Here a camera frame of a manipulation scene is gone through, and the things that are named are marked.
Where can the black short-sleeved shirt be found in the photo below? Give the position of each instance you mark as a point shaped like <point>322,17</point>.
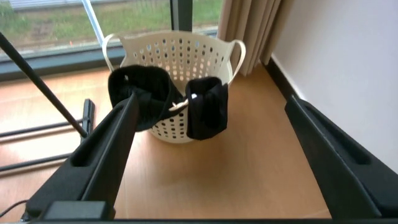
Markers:
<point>206,109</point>

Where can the white laundry basket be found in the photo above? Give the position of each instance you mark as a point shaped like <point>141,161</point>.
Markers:
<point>186,53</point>

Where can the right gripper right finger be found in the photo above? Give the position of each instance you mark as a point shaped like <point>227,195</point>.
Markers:
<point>335,186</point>

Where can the window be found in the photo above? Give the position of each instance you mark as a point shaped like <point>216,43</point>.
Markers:
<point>46,21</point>

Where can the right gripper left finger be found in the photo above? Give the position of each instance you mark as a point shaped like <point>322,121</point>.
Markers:
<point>102,174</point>

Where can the black clothes rack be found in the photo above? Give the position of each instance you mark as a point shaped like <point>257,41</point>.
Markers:
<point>88,118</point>

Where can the beige curtain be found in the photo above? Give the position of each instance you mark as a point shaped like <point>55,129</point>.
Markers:
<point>248,31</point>

